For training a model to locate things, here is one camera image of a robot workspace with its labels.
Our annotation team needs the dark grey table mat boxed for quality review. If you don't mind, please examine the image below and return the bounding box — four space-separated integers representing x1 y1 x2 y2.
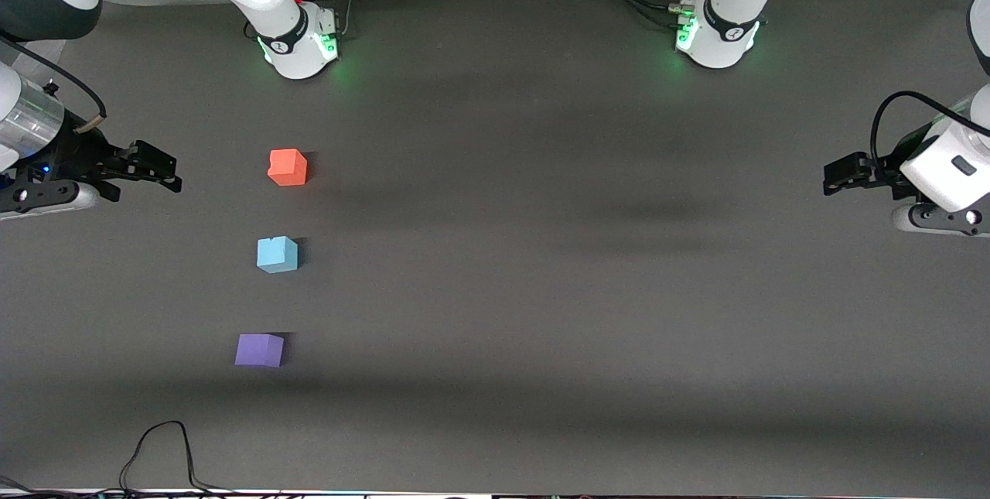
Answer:
0 0 990 496

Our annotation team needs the black cable bundle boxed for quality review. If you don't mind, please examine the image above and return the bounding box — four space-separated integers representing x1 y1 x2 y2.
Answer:
0 476 364 499

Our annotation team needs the orange foam block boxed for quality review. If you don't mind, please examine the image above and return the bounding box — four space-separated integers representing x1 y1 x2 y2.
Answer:
268 149 308 187

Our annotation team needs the light blue foam block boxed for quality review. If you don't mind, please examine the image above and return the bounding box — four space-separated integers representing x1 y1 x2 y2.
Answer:
257 235 299 274

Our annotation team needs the purple foam block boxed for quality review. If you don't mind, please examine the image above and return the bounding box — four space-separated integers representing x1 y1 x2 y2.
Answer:
234 333 285 368

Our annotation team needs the black looped cable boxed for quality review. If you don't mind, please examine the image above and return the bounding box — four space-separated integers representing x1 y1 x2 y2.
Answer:
120 420 233 496

